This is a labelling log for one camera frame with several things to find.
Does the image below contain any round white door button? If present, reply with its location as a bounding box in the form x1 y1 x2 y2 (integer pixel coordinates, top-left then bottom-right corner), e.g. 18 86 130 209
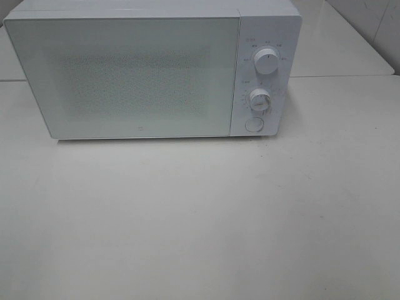
245 117 264 133

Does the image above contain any white microwave knob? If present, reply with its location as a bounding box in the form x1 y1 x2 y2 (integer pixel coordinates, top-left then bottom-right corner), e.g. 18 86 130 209
248 88 271 111
252 46 280 75

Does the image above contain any white microwave door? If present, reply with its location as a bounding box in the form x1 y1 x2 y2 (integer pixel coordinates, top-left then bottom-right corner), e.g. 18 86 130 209
6 18 239 139

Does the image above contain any white microwave oven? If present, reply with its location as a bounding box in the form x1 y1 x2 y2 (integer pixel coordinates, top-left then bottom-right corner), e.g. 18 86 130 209
3 1 302 140

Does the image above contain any white neighbouring table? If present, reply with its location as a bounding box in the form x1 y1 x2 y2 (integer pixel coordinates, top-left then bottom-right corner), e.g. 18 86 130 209
291 1 394 78

